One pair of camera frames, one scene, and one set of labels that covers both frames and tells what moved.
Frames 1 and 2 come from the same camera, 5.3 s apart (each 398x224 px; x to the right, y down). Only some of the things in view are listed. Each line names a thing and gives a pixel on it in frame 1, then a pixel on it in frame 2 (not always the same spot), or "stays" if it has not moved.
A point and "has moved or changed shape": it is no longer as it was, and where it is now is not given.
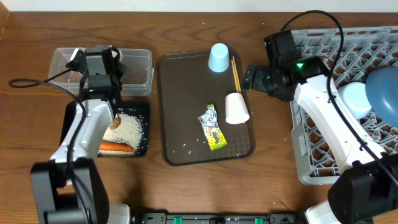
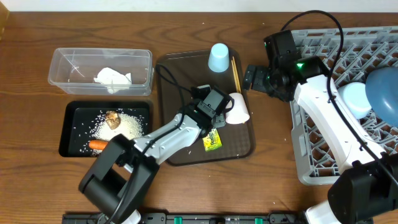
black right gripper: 258,85 stays
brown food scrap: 116,122 stays
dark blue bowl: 382,90 stays
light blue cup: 219,59 stays
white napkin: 114,53 has moved or changed shape
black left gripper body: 119,69 to 214,119
